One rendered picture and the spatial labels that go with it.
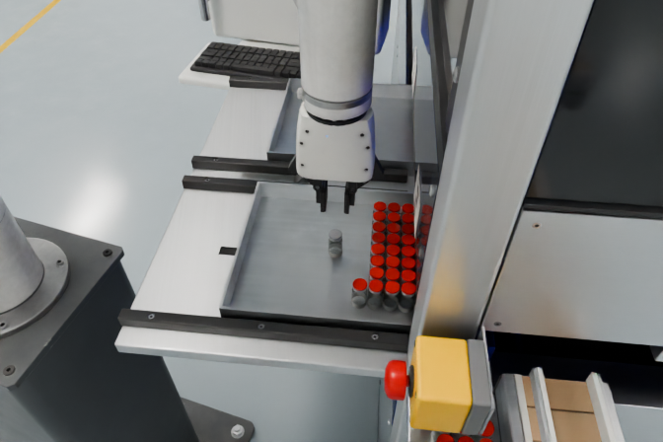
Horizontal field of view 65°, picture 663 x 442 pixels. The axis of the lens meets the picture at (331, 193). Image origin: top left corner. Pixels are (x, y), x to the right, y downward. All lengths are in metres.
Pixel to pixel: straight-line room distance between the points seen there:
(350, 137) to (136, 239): 1.61
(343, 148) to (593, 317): 0.33
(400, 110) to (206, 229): 0.49
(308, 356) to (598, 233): 0.40
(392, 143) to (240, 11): 0.69
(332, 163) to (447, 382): 0.29
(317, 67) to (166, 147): 2.02
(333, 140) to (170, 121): 2.12
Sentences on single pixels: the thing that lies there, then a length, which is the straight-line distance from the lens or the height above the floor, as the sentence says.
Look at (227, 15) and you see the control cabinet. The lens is 1.57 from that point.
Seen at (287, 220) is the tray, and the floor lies 0.88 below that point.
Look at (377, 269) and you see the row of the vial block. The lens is 0.76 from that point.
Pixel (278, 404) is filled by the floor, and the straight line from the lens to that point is 1.68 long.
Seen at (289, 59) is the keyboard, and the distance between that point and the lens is 1.44.
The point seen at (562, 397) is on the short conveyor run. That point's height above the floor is 0.93.
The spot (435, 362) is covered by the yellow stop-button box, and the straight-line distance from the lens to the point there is 0.57.
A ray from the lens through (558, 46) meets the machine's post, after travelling 0.38.
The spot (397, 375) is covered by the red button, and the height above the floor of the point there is 1.01.
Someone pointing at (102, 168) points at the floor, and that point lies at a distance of 2.54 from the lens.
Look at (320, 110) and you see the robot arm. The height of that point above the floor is 1.18.
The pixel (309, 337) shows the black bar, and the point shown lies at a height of 0.90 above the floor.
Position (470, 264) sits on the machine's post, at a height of 1.13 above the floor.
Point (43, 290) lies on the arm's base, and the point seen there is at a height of 0.87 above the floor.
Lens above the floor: 1.52
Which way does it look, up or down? 44 degrees down
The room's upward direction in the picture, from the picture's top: straight up
